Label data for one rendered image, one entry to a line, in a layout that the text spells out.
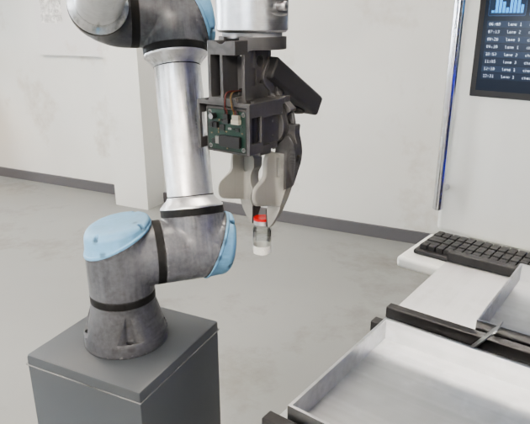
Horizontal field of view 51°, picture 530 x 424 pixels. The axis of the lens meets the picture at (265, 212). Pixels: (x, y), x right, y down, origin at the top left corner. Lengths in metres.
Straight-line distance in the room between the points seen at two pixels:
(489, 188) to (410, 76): 2.00
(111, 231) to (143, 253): 0.06
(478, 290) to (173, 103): 0.65
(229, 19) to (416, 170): 3.00
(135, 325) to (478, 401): 0.56
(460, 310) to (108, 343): 0.61
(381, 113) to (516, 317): 2.59
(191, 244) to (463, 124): 0.81
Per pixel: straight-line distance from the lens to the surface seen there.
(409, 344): 0.89
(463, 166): 1.52
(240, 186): 0.65
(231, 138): 0.57
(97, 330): 1.04
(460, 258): 1.20
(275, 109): 0.59
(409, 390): 0.81
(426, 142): 3.47
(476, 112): 1.49
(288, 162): 0.62
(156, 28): 1.02
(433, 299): 1.04
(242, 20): 0.57
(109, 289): 0.99
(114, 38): 1.02
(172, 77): 1.01
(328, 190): 3.71
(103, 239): 0.96
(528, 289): 1.14
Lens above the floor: 1.35
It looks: 19 degrees down
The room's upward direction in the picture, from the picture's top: straight up
